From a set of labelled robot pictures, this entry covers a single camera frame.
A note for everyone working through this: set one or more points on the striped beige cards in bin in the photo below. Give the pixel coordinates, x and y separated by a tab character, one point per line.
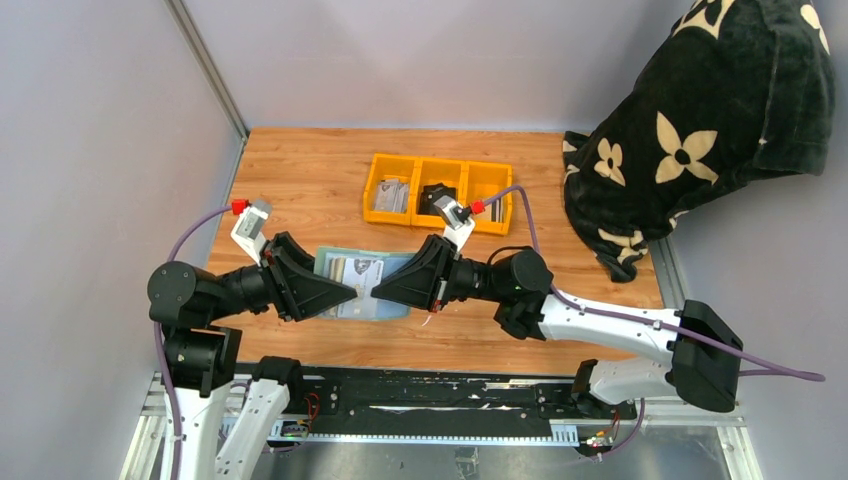
494	211

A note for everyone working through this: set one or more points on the mint green leather card holder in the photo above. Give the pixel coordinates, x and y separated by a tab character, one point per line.
329	264

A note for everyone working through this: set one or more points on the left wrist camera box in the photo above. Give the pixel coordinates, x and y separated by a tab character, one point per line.
247	231

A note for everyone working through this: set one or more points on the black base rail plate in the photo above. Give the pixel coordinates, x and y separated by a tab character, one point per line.
362	405

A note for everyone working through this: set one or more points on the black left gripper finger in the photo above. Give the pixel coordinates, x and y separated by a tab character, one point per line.
301	303
293	266

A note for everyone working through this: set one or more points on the aluminium frame post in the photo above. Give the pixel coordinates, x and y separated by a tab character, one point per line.
184	20

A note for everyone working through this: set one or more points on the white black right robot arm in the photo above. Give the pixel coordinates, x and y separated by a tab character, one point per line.
689	352

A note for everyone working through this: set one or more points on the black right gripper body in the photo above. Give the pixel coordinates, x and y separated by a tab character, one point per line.
440	301

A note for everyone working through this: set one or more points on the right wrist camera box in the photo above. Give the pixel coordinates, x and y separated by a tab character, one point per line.
459	221

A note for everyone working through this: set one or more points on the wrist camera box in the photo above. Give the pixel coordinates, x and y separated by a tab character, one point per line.
459	221
247	231

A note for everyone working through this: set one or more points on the white silver credit card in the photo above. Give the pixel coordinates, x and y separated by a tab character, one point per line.
362	274

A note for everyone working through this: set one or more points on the yellow middle plastic bin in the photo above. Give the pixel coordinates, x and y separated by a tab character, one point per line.
438	170

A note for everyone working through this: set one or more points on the yellow left plastic bin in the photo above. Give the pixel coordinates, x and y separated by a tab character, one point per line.
383	167

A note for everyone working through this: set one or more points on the black floral blanket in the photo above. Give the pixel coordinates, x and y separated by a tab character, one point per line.
740	91

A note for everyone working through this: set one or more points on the silver cards in bin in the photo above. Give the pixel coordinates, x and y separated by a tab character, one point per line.
391	196

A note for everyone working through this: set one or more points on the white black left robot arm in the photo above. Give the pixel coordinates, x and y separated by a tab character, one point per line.
199	359

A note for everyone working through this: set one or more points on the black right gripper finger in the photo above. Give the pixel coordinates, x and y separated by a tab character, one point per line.
415	288
430	263

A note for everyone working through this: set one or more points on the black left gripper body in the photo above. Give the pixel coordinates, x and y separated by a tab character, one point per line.
273	285

